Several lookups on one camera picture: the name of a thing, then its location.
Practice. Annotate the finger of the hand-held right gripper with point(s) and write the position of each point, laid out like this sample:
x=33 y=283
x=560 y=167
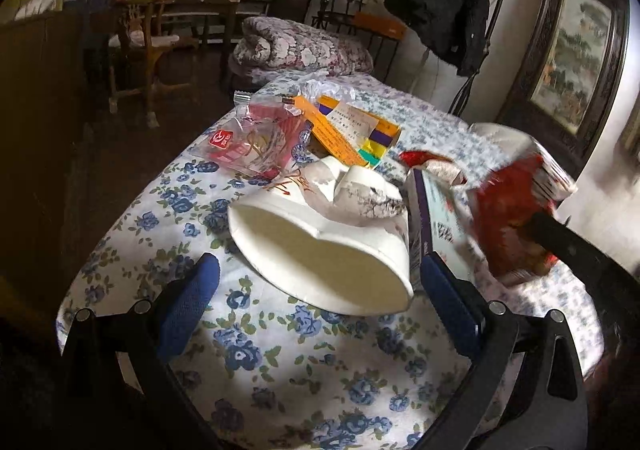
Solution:
x=580 y=252

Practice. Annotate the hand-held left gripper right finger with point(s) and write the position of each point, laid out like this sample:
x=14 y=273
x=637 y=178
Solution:
x=447 y=300

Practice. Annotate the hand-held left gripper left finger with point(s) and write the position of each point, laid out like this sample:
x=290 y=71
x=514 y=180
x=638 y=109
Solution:
x=192 y=297

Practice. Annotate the white purple box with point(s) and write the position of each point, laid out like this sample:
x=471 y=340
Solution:
x=440 y=225

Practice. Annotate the red snack packet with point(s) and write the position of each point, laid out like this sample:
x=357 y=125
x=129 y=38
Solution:
x=505 y=215

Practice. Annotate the clear plastic bag red label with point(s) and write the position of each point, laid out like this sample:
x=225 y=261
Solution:
x=250 y=140

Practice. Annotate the yellow purple box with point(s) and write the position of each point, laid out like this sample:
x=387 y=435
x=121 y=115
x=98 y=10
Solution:
x=377 y=138

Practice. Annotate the orange box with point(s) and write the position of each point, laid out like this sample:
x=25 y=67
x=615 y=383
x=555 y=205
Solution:
x=330 y=135

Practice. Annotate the blue floral bedsheet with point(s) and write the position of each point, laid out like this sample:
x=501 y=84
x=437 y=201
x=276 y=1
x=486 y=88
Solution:
x=280 y=370

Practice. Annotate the red white wrapper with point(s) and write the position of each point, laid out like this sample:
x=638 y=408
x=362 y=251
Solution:
x=430 y=161

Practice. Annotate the dark framed painting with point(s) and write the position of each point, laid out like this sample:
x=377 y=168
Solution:
x=570 y=55

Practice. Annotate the metal coat stand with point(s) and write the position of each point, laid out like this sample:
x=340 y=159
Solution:
x=469 y=84

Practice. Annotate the wooden cabinet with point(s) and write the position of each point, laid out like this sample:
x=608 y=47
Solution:
x=40 y=130

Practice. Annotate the crumpled clear plastic bag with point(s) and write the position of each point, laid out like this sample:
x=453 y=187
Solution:
x=325 y=85

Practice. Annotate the wooden chair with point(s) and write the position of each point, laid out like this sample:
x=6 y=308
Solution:
x=150 y=46

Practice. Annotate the folded floral quilt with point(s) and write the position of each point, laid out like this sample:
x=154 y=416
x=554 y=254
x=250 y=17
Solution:
x=300 y=45

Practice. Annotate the orange seat chair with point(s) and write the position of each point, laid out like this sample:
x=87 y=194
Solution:
x=380 y=24

